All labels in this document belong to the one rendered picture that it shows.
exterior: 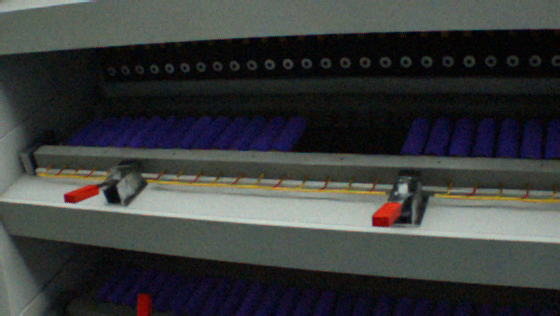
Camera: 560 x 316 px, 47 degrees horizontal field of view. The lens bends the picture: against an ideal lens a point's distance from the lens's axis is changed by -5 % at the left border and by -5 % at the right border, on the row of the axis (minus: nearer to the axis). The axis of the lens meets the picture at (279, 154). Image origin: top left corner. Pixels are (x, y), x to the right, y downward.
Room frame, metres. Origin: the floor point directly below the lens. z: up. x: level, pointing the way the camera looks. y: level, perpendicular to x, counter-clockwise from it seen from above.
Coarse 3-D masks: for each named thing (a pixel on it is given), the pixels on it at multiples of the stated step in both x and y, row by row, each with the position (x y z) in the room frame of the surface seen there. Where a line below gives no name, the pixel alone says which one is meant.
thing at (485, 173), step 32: (64, 160) 0.67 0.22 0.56; (96, 160) 0.65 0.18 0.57; (128, 160) 0.63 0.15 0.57; (160, 160) 0.62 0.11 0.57; (192, 160) 0.60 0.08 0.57; (224, 160) 0.59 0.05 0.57; (256, 160) 0.58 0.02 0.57; (288, 160) 0.57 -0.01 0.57; (320, 160) 0.56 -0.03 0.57; (352, 160) 0.55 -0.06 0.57; (384, 160) 0.54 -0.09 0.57; (416, 160) 0.53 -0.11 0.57; (448, 160) 0.52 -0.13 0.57; (480, 160) 0.51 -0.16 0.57; (512, 160) 0.50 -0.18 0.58; (544, 160) 0.49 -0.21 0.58; (352, 192) 0.53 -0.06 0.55; (384, 192) 0.52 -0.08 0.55; (448, 192) 0.50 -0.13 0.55
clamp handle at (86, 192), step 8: (112, 176) 0.60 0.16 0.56; (120, 176) 0.60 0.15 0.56; (104, 184) 0.58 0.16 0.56; (112, 184) 0.58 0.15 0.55; (72, 192) 0.54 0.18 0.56; (80, 192) 0.54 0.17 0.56; (88, 192) 0.55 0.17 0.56; (96, 192) 0.56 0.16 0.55; (72, 200) 0.53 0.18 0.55; (80, 200) 0.54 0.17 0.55
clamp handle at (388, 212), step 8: (400, 184) 0.49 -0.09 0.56; (408, 184) 0.49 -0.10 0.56; (400, 192) 0.49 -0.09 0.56; (408, 192) 0.49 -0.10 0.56; (392, 200) 0.47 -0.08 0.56; (400, 200) 0.47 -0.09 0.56; (384, 208) 0.45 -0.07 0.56; (392, 208) 0.44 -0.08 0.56; (400, 208) 0.46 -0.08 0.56; (376, 216) 0.43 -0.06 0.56; (384, 216) 0.43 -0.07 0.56; (392, 216) 0.43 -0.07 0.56; (376, 224) 0.43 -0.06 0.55; (384, 224) 0.43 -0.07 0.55
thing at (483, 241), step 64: (64, 128) 0.76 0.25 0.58; (0, 192) 0.66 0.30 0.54; (64, 192) 0.64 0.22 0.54; (192, 192) 0.59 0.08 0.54; (256, 192) 0.57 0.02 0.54; (320, 192) 0.55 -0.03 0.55; (192, 256) 0.57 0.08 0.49; (256, 256) 0.54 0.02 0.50; (320, 256) 0.51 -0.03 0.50; (384, 256) 0.49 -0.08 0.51; (448, 256) 0.47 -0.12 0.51; (512, 256) 0.45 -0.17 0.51
